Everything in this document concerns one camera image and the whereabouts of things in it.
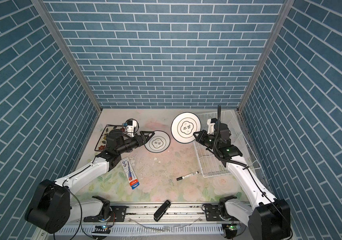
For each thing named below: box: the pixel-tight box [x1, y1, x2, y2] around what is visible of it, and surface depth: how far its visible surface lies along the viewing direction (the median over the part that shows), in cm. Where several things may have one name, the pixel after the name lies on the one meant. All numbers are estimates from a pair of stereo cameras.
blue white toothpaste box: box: [120, 156, 140, 190], surface depth 87 cm
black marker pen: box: [176, 171, 199, 181], surface depth 88 cm
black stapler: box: [153, 199, 172, 222], surface depth 74 cm
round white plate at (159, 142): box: [144, 130, 171, 153], surface depth 101 cm
